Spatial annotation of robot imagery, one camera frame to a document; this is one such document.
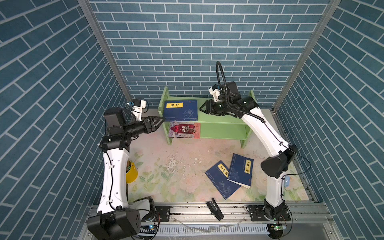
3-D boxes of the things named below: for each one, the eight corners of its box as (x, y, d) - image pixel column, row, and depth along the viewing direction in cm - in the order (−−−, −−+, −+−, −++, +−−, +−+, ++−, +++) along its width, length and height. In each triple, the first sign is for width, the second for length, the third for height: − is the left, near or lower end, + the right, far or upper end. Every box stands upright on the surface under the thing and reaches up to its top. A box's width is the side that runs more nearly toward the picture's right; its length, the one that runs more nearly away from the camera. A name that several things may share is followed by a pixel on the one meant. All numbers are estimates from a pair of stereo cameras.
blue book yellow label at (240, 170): (225, 180, 86) (226, 179, 84) (231, 154, 97) (232, 152, 95) (249, 188, 84) (250, 187, 82) (252, 161, 94) (253, 159, 93)
